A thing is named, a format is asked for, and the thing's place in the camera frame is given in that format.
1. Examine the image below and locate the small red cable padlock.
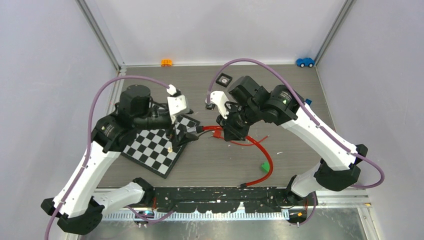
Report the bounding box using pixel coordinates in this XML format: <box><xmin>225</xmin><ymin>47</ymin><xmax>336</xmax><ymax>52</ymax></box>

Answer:
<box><xmin>212</xmin><ymin>130</ymin><xmax>269</xmax><ymax>147</ymax></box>

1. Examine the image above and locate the blue toy car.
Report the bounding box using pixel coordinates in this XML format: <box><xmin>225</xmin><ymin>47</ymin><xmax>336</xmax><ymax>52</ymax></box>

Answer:
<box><xmin>295</xmin><ymin>57</ymin><xmax>315</xmax><ymax>68</ymax></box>

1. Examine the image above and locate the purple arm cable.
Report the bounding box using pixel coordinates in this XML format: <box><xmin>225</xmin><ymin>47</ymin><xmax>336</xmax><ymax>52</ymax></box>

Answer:
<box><xmin>205</xmin><ymin>58</ymin><xmax>386</xmax><ymax>190</ymax></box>
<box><xmin>43</xmin><ymin>75</ymin><xmax>177</xmax><ymax>240</ymax></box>

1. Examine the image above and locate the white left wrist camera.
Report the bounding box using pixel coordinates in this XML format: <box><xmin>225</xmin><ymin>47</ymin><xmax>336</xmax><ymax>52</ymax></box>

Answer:
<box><xmin>167</xmin><ymin>94</ymin><xmax>192</xmax><ymax>124</ymax></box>

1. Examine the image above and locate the dark green cube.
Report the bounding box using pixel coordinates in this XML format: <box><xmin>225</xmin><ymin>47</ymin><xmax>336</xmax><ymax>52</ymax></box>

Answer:
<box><xmin>260</xmin><ymin>162</ymin><xmax>270</xmax><ymax>173</ymax></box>

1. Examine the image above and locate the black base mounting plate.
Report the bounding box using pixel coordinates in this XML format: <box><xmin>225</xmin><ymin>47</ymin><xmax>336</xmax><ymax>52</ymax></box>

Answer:
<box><xmin>128</xmin><ymin>186</ymin><xmax>316</xmax><ymax>214</ymax></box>

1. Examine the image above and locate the black white checkerboard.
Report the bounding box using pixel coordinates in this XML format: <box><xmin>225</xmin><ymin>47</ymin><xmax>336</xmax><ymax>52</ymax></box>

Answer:
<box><xmin>121</xmin><ymin>129</ymin><xmax>187</xmax><ymax>179</ymax></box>

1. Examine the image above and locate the black square framed box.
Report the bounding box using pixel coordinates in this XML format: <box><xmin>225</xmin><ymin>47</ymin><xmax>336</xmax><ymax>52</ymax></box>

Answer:
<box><xmin>215</xmin><ymin>72</ymin><xmax>233</xmax><ymax>88</ymax></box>

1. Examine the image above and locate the red cable lock chrome cylinder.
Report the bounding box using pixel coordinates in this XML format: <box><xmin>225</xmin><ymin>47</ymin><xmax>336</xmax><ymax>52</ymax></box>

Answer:
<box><xmin>190</xmin><ymin>125</ymin><xmax>274</xmax><ymax>188</ymax></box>

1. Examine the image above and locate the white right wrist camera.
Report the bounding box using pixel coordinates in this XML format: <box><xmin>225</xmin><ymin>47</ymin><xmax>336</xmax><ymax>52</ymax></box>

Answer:
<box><xmin>209</xmin><ymin>90</ymin><xmax>230</xmax><ymax>119</ymax></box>

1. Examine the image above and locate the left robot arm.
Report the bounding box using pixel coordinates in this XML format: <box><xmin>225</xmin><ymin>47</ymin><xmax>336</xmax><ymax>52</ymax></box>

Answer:
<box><xmin>41</xmin><ymin>84</ymin><xmax>191</xmax><ymax>235</ymax></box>

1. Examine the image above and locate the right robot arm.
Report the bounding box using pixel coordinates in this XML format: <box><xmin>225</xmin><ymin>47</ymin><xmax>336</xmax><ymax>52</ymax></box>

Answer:
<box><xmin>209</xmin><ymin>76</ymin><xmax>368</xmax><ymax>205</ymax></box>

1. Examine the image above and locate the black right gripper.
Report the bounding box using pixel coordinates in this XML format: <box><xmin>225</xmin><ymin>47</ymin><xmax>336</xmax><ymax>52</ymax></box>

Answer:
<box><xmin>215</xmin><ymin>102</ymin><xmax>261</xmax><ymax>142</ymax></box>

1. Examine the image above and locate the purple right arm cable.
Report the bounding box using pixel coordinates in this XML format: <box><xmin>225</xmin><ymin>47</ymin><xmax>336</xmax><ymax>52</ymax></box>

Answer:
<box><xmin>205</xmin><ymin>58</ymin><xmax>386</xmax><ymax>190</ymax></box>

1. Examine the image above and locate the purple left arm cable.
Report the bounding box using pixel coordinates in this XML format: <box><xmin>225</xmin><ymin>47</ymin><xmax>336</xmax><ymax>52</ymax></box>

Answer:
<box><xmin>43</xmin><ymin>75</ymin><xmax>177</xmax><ymax>240</ymax></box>

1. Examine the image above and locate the orange toy car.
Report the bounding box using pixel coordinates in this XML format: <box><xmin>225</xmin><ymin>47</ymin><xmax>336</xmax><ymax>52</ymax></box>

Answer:
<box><xmin>160</xmin><ymin>58</ymin><xmax>173</xmax><ymax>67</ymax></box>

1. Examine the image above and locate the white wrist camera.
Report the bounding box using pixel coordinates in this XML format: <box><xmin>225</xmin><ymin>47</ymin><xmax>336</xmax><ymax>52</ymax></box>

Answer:
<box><xmin>209</xmin><ymin>90</ymin><xmax>230</xmax><ymax>119</ymax></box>
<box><xmin>167</xmin><ymin>94</ymin><xmax>192</xmax><ymax>124</ymax></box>

